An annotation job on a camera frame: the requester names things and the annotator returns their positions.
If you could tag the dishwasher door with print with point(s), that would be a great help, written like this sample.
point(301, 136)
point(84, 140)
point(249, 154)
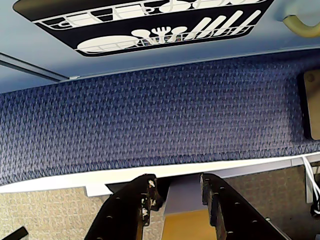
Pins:
point(175, 55)

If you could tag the blue woven mat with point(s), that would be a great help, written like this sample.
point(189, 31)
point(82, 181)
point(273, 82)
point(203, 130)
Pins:
point(150, 112)

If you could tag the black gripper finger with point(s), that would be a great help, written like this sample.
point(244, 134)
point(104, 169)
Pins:
point(125, 215)
point(232, 215)

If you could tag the yellow wooden board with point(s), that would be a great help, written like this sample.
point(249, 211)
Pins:
point(185, 226)

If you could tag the tan wooden panel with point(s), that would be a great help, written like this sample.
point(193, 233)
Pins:
point(313, 105)

